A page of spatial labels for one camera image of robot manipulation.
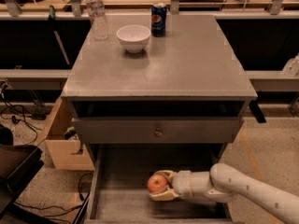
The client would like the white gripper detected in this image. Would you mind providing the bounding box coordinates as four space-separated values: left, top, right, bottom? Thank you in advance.
149 170 192 202

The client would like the red apple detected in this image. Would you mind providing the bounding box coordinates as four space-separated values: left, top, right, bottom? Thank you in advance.
147 174 167 193

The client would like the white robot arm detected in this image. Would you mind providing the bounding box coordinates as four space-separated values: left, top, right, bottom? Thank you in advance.
147 163 299 224

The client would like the open grey middle drawer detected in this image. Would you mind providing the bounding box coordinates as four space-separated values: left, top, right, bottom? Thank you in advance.
84 144 233 224

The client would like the grey wooden drawer cabinet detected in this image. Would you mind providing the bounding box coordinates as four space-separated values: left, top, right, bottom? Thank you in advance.
60 13 258 224

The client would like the closed top drawer with knob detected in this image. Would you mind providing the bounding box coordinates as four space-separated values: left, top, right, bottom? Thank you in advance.
72 118 243 144

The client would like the light wooden box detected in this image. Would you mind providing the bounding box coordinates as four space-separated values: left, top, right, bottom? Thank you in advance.
44 98 94 171

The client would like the black tray stand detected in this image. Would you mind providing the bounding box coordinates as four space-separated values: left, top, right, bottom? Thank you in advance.
0 125 43 216

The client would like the white ceramic bowl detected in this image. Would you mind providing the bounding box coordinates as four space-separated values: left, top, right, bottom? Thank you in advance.
116 25 151 53

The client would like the blue pepsi can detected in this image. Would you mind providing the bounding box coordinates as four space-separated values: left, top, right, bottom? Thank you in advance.
151 2 167 37

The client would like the clear plastic water bottle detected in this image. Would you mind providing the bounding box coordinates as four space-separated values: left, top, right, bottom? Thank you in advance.
85 0 108 40

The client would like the black floor cable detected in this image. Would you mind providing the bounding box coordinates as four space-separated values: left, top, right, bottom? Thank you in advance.
0 81 43 146

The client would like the green handled tool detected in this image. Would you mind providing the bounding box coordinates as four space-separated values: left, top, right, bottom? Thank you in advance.
49 5 56 21

